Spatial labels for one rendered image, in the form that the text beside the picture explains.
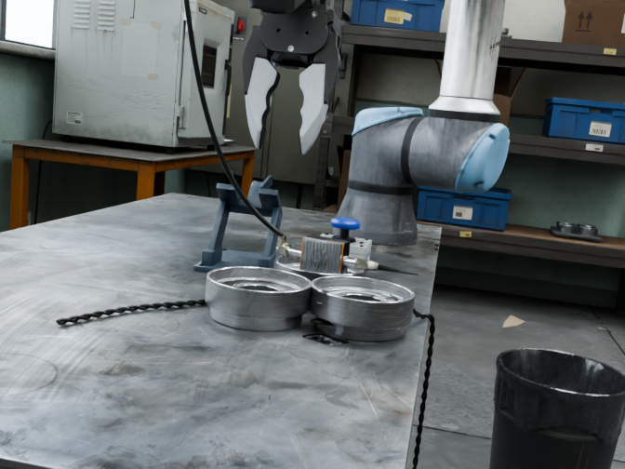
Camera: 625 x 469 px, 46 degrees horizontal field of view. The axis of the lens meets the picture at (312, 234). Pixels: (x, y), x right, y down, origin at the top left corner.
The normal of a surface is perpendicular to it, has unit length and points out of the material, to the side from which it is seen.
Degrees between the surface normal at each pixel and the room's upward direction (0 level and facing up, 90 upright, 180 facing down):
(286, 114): 90
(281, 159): 90
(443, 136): 92
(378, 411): 0
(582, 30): 92
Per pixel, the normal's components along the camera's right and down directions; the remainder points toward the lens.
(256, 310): 0.04, 0.17
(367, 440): 0.11, -0.98
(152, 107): -0.22, 0.11
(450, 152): -0.49, 0.08
